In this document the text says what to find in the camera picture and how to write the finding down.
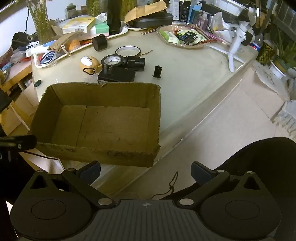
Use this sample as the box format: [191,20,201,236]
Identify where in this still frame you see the brown paper envelope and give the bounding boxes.
[124,0,167,24]

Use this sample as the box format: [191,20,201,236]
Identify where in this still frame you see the white gimbal tripod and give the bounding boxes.
[209,20,256,73]

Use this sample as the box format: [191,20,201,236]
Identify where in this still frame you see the black thermos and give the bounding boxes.
[106,0,121,36]

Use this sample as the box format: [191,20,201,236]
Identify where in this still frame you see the small clear bottle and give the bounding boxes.
[66,5,78,20]

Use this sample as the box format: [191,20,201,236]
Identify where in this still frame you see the white tube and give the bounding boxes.
[25,44,50,57]

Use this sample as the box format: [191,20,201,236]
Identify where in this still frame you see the yellow bear toy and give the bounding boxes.
[79,56,102,75]

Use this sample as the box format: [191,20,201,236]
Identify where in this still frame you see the small black plug piece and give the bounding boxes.
[152,65,163,78]

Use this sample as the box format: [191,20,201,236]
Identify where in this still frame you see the brown cloth pouch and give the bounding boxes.
[47,31,87,56]

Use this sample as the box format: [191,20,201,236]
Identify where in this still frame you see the orange packet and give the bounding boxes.
[67,38,81,50]

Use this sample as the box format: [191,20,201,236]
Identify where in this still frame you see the amber tape roll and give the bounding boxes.
[115,46,152,57]

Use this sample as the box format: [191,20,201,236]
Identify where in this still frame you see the small black carton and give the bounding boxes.
[178,31,198,44]

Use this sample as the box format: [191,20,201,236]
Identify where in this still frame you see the blue rimmed white pouch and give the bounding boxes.
[39,50,57,65]

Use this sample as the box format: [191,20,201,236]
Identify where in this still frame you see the black tape roll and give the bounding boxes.
[100,55,125,69]

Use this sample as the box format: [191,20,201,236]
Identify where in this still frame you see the white paper sheet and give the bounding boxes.
[253,62,289,100]

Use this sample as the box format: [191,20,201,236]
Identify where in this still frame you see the black power adapter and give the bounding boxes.
[97,65,136,82]

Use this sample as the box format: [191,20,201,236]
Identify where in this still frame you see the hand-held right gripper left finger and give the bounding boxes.
[23,161,116,209]

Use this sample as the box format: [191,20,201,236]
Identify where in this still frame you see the blue label soda bottle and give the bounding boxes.
[251,34,264,51]

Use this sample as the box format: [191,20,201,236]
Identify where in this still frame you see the black bag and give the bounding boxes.
[11,32,35,50]

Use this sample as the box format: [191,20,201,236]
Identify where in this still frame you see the tall glass vase green stems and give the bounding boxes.
[27,0,50,43]

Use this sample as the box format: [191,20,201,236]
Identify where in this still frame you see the black cylindrical adapter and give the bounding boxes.
[122,56,146,71]

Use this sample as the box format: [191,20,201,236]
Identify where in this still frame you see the black zip case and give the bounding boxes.
[126,12,174,29]

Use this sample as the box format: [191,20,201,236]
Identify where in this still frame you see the light green packet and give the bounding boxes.
[178,29,204,44]

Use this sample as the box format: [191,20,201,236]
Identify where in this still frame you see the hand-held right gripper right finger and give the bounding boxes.
[178,161,270,208]

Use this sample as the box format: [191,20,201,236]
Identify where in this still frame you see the black cloth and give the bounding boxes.
[0,87,13,112]

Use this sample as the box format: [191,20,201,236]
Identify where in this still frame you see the wicker basket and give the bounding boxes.
[157,25,208,49]

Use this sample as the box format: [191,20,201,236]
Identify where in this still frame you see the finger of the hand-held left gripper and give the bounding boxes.
[0,134,37,151]

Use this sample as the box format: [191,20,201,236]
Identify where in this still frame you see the white carton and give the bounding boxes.
[166,0,181,20]

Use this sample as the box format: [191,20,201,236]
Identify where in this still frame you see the brown cardboard box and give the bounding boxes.
[28,82,162,168]

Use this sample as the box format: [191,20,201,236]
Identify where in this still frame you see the yellow black patterned pot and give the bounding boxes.
[255,39,275,66]

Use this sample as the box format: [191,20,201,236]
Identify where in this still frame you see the pink bottle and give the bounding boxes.
[198,11,210,29]

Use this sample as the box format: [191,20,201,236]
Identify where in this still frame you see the green wipes pack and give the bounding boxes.
[160,31,181,44]

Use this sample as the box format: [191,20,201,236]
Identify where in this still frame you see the black cord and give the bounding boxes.
[151,171,178,200]

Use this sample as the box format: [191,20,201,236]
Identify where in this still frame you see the yellow carton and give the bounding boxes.
[62,17,96,34]

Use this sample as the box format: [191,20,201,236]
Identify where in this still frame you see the white tray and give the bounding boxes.
[32,25,129,69]

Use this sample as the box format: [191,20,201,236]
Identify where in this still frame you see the blue carton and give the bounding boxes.
[187,5,201,24]

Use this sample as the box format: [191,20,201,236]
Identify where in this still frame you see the potted plant white pot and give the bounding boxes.
[269,56,290,79]

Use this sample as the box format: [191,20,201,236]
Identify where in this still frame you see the white plastic bag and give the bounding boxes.
[209,11,232,42]

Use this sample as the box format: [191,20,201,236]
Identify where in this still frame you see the green tissue pack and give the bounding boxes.
[91,23,110,35]

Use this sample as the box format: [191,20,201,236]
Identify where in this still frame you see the pink patterned plastic bag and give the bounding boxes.
[193,23,229,44]

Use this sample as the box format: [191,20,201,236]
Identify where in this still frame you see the white plastic container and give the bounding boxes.
[213,0,245,16]

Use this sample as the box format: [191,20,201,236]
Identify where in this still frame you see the tall black carton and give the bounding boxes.
[179,0,192,22]

